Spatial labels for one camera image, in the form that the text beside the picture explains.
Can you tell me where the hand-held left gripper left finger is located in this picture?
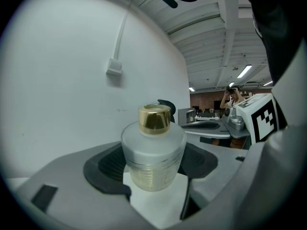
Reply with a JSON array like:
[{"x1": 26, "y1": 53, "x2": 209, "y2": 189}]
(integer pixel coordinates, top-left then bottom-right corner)
[{"x1": 16, "y1": 140, "x2": 174, "y2": 230}]

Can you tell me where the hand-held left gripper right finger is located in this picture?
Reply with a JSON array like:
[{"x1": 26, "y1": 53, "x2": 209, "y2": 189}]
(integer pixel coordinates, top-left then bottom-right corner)
[{"x1": 177, "y1": 142, "x2": 249, "y2": 220}]

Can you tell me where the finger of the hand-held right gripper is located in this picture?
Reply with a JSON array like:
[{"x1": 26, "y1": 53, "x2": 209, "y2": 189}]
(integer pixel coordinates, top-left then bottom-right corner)
[
  {"x1": 180, "y1": 120, "x2": 221, "y2": 130},
  {"x1": 183, "y1": 127, "x2": 231, "y2": 139}
]

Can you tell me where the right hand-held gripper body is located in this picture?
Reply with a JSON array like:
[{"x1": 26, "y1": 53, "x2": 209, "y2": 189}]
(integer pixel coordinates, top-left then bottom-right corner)
[{"x1": 222, "y1": 92, "x2": 281, "y2": 150}]

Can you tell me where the frosted glass bottle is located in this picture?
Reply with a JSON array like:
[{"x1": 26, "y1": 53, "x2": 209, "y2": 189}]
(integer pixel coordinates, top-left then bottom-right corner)
[{"x1": 120, "y1": 103, "x2": 187, "y2": 193}]

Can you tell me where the white kidney-shaped table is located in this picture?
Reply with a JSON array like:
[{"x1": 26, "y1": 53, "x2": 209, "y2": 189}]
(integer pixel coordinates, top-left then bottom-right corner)
[{"x1": 4, "y1": 171, "x2": 191, "y2": 227}]

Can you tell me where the grey shelving unit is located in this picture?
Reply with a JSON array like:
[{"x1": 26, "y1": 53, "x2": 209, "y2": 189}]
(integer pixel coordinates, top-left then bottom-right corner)
[{"x1": 178, "y1": 108, "x2": 197, "y2": 127}]

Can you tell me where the black office chair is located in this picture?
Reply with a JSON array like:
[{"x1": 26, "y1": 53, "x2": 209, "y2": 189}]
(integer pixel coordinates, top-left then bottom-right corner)
[{"x1": 157, "y1": 99, "x2": 176, "y2": 124}]

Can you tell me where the person's torso in black shirt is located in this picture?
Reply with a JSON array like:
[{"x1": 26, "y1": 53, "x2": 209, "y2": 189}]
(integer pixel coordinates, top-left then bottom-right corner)
[{"x1": 239, "y1": 0, "x2": 307, "y2": 86}]

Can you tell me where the white wall switch box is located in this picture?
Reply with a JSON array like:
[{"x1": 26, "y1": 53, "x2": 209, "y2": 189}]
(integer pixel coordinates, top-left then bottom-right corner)
[{"x1": 106, "y1": 58, "x2": 123, "y2": 76}]

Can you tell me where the white wall conduit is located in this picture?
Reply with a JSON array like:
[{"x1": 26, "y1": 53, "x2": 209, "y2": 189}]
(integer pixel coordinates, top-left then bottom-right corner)
[{"x1": 112, "y1": 11, "x2": 130, "y2": 61}]

